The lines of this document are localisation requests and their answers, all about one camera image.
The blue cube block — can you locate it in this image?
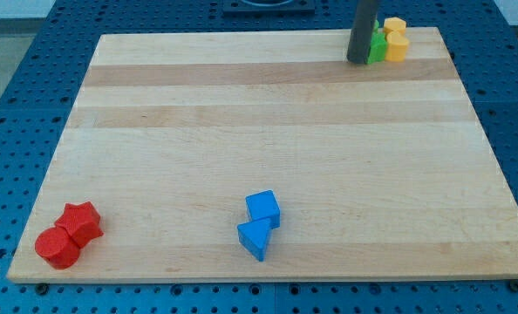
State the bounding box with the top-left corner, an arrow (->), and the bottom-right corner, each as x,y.
245,190 -> 281,229

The blue triangle block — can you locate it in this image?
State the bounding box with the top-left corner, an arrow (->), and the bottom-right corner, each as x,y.
236,218 -> 271,262

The light wooden board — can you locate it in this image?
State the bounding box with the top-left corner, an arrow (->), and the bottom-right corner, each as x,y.
8,27 -> 518,283

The dark grey cylindrical robot stylus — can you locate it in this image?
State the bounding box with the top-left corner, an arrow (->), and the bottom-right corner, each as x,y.
346,0 -> 381,64

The green block front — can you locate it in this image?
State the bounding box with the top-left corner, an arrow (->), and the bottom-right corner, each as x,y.
366,32 -> 388,65

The green block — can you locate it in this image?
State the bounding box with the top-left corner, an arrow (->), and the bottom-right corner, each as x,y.
366,32 -> 388,65
373,19 -> 379,33

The yellow heart block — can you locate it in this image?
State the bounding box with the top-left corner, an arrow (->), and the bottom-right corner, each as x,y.
385,31 -> 410,62

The green block behind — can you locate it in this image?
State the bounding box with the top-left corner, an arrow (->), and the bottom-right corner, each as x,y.
373,19 -> 379,33

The yellow pentagon block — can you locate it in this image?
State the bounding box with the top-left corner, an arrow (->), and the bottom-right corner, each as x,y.
383,17 -> 407,35

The red star block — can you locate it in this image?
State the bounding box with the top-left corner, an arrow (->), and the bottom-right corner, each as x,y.
54,201 -> 104,249

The red cylinder block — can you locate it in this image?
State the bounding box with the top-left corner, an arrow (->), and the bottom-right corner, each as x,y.
35,227 -> 80,270

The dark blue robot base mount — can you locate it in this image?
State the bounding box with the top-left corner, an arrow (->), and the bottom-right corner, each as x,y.
222,0 -> 316,16

